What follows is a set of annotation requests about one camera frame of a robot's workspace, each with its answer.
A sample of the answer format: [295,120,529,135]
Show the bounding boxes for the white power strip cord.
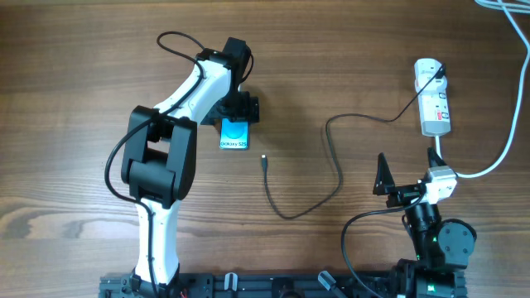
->
[434,0,530,180]

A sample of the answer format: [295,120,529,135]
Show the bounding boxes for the turquoise screen Galaxy smartphone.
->
[219,118,249,150]

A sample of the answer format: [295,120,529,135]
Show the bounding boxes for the black USB charging cable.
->
[260,63,447,221]

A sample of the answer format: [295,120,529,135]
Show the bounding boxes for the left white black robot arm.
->
[114,37,259,297]

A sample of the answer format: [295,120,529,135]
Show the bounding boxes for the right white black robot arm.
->
[373,148,477,297]

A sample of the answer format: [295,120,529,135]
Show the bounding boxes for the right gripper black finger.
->
[427,147,445,167]
[373,152,395,195]

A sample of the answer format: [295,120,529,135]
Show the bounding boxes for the right black camera cable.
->
[340,194,426,298]

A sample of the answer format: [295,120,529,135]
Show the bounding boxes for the white cables at corner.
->
[474,0,530,15]

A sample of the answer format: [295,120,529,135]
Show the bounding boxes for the white power strip socket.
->
[414,58,451,137]

